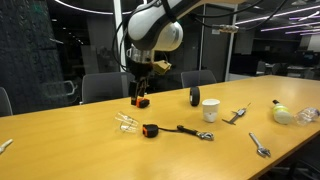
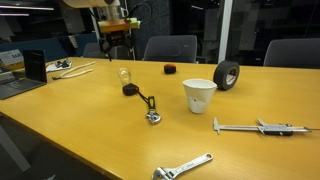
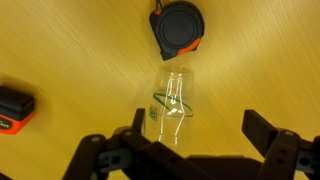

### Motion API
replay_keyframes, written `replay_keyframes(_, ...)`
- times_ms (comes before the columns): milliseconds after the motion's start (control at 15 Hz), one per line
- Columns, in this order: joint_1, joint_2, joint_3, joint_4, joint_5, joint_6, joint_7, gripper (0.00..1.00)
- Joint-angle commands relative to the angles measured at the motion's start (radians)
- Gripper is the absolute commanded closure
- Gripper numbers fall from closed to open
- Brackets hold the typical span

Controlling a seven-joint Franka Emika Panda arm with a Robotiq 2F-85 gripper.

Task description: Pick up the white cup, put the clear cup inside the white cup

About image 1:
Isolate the white window post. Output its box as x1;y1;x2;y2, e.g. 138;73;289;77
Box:
112;0;129;73

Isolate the black tape measure with strap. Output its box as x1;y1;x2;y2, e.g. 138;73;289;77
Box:
141;123;180;139

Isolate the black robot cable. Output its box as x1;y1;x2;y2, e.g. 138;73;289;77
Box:
111;0;292;73

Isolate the black office chair base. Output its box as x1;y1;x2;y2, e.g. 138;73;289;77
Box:
266;159;320;180

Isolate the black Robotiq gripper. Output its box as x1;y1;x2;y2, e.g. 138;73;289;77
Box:
128;60;155;101

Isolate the black-handled adjustable wrench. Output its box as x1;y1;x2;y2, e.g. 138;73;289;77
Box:
176;124;216;142

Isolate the grey office chair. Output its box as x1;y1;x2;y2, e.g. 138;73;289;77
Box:
180;69;218;90
80;71;147;105
0;86;14;118

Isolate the white paper cup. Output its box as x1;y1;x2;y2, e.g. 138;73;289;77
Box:
201;98;222;124

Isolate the metal vernier caliper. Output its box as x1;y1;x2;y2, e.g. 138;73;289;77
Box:
221;102;252;127

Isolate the black tape roll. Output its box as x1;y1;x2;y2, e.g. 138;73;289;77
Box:
188;86;202;108

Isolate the silver adjustable wrench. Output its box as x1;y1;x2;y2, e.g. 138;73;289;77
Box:
248;132;272;159

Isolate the orange and black tape measure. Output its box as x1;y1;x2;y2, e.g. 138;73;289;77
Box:
130;96;151;109

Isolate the clear plastic cup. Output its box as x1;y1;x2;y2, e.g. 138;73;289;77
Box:
114;111;140;135

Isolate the crumpled clear plastic bottle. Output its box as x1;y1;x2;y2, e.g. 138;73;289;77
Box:
293;106;320;127

